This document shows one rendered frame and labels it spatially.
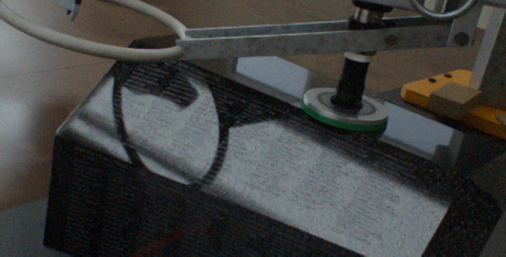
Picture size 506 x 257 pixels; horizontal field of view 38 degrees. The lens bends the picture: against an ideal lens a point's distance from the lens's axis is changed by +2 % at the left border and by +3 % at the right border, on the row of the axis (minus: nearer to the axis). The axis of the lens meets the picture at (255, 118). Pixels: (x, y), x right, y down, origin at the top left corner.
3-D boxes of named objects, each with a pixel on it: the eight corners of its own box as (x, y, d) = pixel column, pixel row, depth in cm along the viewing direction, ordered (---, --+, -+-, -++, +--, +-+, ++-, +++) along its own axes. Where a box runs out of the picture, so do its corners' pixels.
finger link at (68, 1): (53, 18, 195) (57, -17, 193) (76, 21, 198) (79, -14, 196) (56, 20, 192) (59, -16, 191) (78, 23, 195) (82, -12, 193)
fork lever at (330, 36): (463, 29, 179) (464, 9, 178) (477, 49, 161) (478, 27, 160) (190, 44, 188) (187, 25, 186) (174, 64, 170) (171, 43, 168)
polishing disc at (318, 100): (402, 115, 182) (403, 111, 182) (360, 131, 165) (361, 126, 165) (331, 87, 193) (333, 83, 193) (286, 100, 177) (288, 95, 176)
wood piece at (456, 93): (445, 96, 234) (450, 81, 232) (476, 106, 230) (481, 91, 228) (425, 108, 217) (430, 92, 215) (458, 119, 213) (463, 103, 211)
